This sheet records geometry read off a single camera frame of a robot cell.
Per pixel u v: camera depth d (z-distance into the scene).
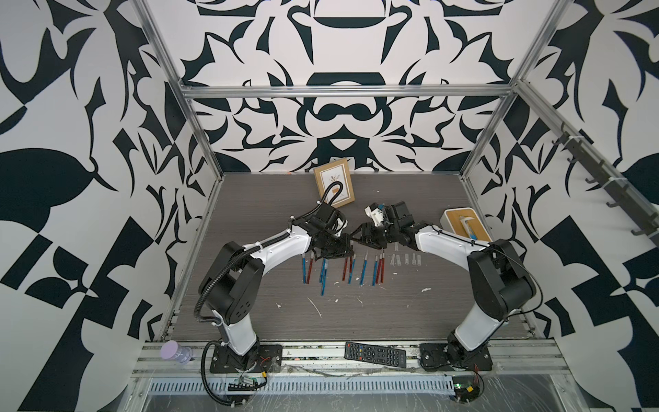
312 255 0.73
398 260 0.94
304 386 0.74
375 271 0.91
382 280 0.89
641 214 0.55
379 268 0.92
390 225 0.78
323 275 0.90
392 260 0.94
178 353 0.69
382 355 0.74
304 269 0.91
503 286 0.47
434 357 0.74
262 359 0.73
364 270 0.92
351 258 0.85
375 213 0.85
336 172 1.03
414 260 0.93
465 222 0.97
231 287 0.46
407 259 0.94
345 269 0.96
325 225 0.71
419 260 0.94
